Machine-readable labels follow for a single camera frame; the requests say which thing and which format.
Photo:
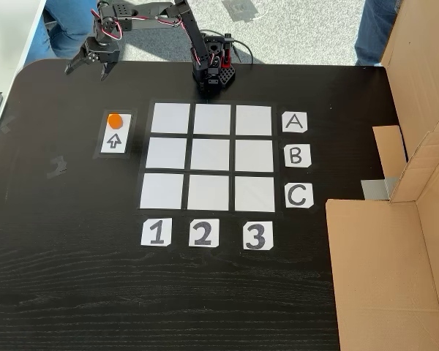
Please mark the round orange token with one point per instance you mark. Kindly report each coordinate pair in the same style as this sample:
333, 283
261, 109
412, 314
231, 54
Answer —
115, 121

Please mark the white nine-square grid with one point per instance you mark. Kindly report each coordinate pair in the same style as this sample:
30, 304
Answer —
208, 157

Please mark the person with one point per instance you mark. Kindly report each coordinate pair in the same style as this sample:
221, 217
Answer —
66, 36
373, 29

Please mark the white arrow paper sheet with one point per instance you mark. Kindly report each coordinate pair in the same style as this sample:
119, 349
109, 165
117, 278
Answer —
113, 140

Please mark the white desk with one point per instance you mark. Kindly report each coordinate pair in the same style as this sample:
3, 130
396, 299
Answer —
7, 33

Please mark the red and black clamp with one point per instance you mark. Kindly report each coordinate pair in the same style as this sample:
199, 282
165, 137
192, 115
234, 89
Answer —
227, 55

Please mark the grey tape patch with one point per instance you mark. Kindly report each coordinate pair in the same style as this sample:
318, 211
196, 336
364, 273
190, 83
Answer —
239, 9

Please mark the paper sheet number 1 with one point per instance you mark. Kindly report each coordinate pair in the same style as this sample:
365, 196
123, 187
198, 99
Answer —
156, 233

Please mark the paper sheet number 2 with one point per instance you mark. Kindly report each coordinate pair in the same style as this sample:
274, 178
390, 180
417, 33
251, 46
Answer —
203, 233

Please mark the paper sheet letter B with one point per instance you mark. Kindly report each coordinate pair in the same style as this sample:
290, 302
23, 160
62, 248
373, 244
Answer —
297, 156

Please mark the paper sheet number 3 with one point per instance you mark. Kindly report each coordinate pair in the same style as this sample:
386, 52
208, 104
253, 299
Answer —
257, 235

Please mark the paper sheet letter C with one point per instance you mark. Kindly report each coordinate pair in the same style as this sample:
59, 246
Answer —
298, 195

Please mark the brown cardboard box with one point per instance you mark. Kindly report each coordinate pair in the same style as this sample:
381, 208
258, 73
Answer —
384, 274
420, 66

